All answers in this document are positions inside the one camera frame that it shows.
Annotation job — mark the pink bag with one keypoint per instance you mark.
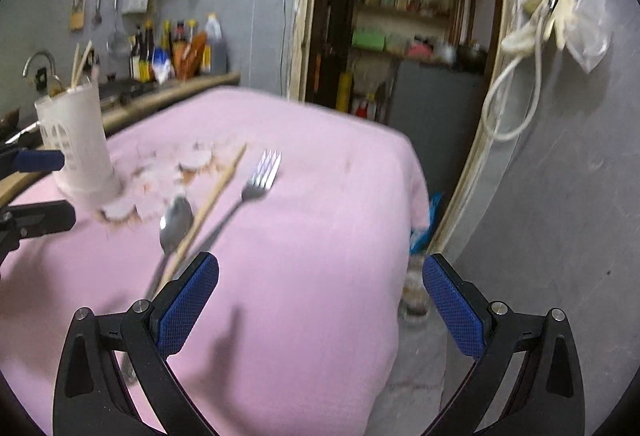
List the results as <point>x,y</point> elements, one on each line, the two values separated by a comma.
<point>420,50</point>

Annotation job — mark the white plastic utensil holder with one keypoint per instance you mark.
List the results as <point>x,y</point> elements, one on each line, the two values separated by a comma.
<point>80,131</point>

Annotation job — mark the white mesh bag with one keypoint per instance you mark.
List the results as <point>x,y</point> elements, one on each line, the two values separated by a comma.
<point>590,31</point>

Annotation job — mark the wooden door frame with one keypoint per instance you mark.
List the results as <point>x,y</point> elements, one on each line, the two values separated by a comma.
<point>306,16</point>

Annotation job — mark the yellow cylinder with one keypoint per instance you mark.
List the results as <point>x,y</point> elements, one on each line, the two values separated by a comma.
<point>344,91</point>

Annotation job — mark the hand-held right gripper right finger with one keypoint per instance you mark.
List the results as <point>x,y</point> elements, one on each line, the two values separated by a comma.
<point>452,311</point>

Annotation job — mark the small red container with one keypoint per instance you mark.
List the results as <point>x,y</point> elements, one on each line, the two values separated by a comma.
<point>362,108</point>

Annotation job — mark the large steel spoon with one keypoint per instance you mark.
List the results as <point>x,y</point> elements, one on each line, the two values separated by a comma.
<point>175,223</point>

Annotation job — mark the steel faucet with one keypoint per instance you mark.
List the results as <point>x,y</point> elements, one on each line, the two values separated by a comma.
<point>30,63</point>

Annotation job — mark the orange packet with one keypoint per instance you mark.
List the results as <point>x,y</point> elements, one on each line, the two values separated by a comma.
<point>196,56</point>

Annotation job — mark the grey cabinet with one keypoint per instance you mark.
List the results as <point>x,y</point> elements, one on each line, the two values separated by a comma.
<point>435,116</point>

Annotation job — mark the green box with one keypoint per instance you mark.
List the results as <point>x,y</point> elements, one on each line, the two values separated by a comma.
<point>367,40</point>

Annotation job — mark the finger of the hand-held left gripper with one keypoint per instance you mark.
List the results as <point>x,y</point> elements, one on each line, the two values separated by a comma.
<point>45,218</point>
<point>40,160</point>

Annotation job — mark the wooden chopstick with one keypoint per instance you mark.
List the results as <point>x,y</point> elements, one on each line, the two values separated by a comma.
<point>86,61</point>
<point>216,193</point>
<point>76,66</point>

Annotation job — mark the blue white packet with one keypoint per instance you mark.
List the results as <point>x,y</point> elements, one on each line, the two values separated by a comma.
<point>161,63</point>

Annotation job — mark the plastic oil jug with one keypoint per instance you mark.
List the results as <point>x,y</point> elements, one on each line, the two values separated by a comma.
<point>215,46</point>

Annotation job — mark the black cooking pot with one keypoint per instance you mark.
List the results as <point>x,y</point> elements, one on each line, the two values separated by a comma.
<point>470,58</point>

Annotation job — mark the steel pot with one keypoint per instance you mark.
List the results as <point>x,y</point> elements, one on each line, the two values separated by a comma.
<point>445,52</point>

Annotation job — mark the cream rubber gloves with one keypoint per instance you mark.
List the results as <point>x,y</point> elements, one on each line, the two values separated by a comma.
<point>560,11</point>

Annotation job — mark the pink floral tablecloth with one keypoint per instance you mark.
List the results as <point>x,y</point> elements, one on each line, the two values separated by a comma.
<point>300,241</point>

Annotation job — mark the dark wooden door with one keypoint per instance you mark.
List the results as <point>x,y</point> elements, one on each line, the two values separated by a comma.
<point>340,16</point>

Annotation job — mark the steel fork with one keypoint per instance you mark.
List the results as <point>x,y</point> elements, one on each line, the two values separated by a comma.
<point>262,176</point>

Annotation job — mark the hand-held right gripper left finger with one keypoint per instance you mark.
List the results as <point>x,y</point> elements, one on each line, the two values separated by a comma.
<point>190,306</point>

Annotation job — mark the blue plastic bag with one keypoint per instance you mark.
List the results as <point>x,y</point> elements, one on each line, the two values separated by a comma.
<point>422,236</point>

